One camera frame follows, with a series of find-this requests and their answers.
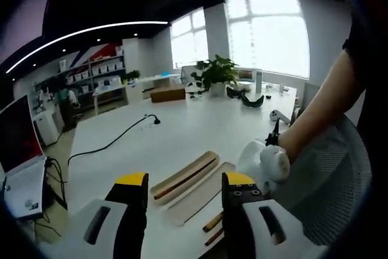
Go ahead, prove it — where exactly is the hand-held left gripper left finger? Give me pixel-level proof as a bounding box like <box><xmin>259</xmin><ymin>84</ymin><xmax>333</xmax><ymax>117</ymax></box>
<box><xmin>45</xmin><ymin>172</ymin><xmax>150</xmax><ymax>259</ymax></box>

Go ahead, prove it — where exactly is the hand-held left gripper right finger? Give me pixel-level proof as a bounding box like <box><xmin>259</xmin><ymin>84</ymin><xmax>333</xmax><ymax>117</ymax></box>
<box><xmin>221</xmin><ymin>170</ymin><xmax>323</xmax><ymax>259</ymax></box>

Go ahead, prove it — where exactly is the wooden fork utensil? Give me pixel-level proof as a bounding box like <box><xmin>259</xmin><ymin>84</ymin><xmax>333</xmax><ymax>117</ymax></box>
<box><xmin>204</xmin><ymin>227</ymin><xmax>226</xmax><ymax>247</ymax></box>

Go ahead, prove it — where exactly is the wooden spoon utensil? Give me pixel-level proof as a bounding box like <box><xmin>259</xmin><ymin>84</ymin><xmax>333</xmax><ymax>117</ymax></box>
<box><xmin>202</xmin><ymin>211</ymin><xmax>225</xmax><ymax>233</ymax></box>

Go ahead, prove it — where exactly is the beige cutlery case lid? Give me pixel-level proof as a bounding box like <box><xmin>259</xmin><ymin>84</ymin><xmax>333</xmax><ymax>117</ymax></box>
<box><xmin>162</xmin><ymin>161</ymin><xmax>238</xmax><ymax>227</ymax></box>

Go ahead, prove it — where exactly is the wooden chopstick utensil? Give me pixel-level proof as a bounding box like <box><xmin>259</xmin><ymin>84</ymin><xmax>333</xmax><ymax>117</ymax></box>
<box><xmin>153</xmin><ymin>161</ymin><xmax>213</xmax><ymax>200</ymax></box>

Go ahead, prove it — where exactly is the beige cutlery case base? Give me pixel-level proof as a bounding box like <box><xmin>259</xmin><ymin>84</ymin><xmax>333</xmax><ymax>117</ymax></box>
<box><xmin>150</xmin><ymin>150</ymin><xmax>220</xmax><ymax>209</ymax></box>

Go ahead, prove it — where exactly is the white handheld controller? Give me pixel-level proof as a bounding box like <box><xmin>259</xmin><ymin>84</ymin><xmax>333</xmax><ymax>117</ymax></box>
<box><xmin>269</xmin><ymin>109</ymin><xmax>291</xmax><ymax>126</ymax></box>

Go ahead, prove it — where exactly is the black headset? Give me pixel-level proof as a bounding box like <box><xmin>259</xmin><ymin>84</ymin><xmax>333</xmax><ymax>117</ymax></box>
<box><xmin>226</xmin><ymin>85</ymin><xmax>265</xmax><ymax>111</ymax></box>

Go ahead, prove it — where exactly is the grey mesh office chair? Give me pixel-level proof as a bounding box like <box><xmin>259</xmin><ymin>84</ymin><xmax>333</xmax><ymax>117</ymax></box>
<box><xmin>286</xmin><ymin>112</ymin><xmax>374</xmax><ymax>248</ymax></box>

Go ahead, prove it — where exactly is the potted green plant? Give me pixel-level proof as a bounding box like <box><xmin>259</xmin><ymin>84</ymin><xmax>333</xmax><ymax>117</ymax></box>
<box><xmin>190</xmin><ymin>54</ymin><xmax>240</xmax><ymax>96</ymax></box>

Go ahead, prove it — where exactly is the brown cardboard box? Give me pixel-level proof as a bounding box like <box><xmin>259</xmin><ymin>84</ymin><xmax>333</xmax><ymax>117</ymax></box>
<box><xmin>149</xmin><ymin>86</ymin><xmax>186</xmax><ymax>104</ymax></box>

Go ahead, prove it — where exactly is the small green plant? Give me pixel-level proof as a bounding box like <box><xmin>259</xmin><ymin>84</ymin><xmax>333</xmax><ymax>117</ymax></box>
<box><xmin>122</xmin><ymin>70</ymin><xmax>141</xmax><ymax>86</ymax></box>

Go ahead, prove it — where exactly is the shelving unit with white bins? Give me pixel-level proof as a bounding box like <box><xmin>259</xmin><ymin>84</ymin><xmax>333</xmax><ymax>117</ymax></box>
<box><xmin>57</xmin><ymin>45</ymin><xmax>125</xmax><ymax>90</ymax></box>

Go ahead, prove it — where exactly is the long ceiling light strip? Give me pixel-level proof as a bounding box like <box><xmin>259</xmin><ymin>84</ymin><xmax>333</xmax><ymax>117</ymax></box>
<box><xmin>5</xmin><ymin>21</ymin><xmax>169</xmax><ymax>74</ymax></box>

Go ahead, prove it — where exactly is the black cable bundle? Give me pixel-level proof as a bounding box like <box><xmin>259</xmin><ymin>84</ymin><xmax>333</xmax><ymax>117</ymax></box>
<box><xmin>43</xmin><ymin>156</ymin><xmax>70</xmax><ymax>211</ymax></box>

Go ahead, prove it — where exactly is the black table cable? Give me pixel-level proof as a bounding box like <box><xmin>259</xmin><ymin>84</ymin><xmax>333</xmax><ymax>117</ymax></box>
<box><xmin>67</xmin><ymin>114</ymin><xmax>162</xmax><ymax>166</ymax></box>

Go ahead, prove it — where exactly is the dark monitor with white frame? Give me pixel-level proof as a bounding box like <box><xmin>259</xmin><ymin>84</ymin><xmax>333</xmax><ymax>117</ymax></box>
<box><xmin>0</xmin><ymin>94</ymin><xmax>47</xmax><ymax>175</ymax></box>

